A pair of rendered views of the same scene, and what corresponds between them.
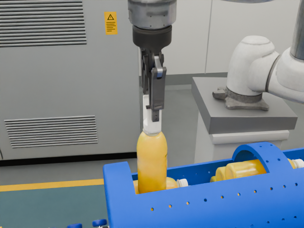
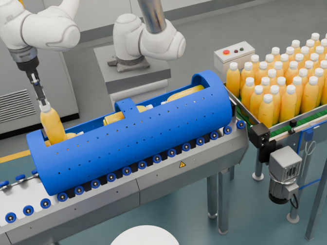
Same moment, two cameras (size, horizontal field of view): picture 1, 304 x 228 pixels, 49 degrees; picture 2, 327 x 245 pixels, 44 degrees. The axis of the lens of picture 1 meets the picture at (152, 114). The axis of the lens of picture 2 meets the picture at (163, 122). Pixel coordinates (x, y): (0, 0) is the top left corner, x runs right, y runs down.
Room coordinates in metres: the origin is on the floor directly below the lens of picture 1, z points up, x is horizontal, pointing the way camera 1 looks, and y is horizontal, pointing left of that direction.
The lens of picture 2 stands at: (-0.65, -0.29, 2.35)
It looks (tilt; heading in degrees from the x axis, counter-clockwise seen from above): 43 degrees down; 353
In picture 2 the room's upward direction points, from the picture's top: 7 degrees counter-clockwise
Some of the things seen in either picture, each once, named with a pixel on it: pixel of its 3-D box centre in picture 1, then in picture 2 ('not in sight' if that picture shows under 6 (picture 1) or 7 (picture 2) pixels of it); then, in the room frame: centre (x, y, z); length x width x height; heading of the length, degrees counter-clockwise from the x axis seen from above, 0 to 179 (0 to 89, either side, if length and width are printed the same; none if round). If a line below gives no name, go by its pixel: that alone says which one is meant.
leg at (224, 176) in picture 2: not in sight; (223, 203); (0.70, -0.76, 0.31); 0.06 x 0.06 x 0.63; 12
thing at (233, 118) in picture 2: not in sight; (228, 108); (0.78, -0.81, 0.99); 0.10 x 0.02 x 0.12; 12
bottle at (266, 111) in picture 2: not in sight; (265, 114); (0.68, -0.96, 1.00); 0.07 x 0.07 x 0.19
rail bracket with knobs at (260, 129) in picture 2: not in sight; (259, 135); (0.60, -0.90, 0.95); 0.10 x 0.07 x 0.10; 12
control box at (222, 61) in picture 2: not in sight; (234, 57); (1.11, -0.95, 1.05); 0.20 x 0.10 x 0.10; 102
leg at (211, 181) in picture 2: not in sight; (211, 186); (0.84, -0.73, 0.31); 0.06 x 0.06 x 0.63; 12
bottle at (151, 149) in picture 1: (152, 160); (52, 126); (0.62, 0.00, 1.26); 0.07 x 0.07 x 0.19
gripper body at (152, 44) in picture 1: (152, 46); (29, 67); (0.62, 0.00, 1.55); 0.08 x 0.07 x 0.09; 13
